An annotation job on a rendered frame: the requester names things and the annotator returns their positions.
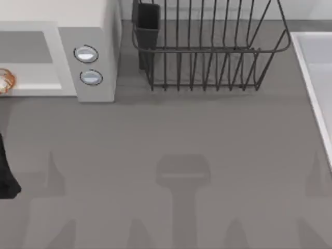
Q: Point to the round grey microwave knob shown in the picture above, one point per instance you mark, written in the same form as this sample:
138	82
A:
91	77
85	53

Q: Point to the dark cutlery holder box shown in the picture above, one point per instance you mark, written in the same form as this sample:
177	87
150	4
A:
147	20

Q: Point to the pale microwave oven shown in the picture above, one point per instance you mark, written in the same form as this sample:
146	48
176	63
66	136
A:
85	23

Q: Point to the white sink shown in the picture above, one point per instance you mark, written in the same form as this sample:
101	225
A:
315	77

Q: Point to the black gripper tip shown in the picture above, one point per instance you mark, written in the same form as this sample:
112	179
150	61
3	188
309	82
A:
6	176

